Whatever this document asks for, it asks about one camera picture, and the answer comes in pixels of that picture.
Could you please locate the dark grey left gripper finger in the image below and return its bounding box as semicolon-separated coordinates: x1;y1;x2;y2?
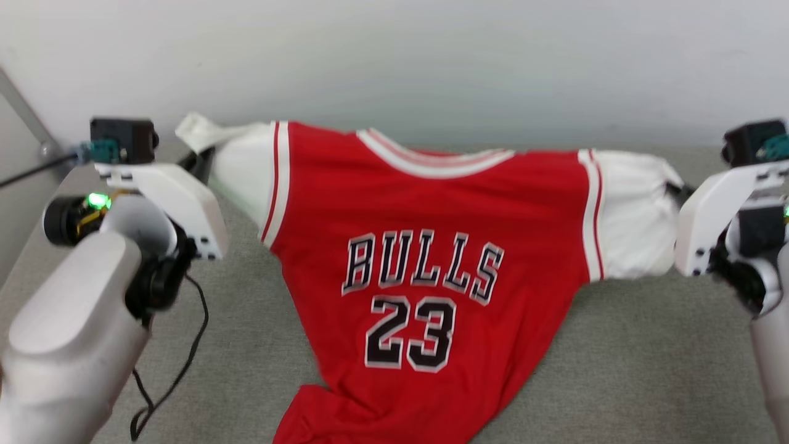
178;147;216;186

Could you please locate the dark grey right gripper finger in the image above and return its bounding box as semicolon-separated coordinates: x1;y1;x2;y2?
666;182;695;208

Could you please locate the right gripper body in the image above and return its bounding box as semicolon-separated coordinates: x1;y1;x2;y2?
708;200;789;316

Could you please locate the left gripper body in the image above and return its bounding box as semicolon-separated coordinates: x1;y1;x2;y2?
43;192;199;323

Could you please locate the red Bulls basketball jersey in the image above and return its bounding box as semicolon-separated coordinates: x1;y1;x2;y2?
175;112;686;444

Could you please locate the grey metal pole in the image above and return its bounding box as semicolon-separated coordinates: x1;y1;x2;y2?
0;67;63;158

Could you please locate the grey fabric sofa cushion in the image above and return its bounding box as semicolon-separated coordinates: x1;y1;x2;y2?
0;145;789;444

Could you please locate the thin black cable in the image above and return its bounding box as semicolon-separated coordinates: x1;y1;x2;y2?
128;271;210;442

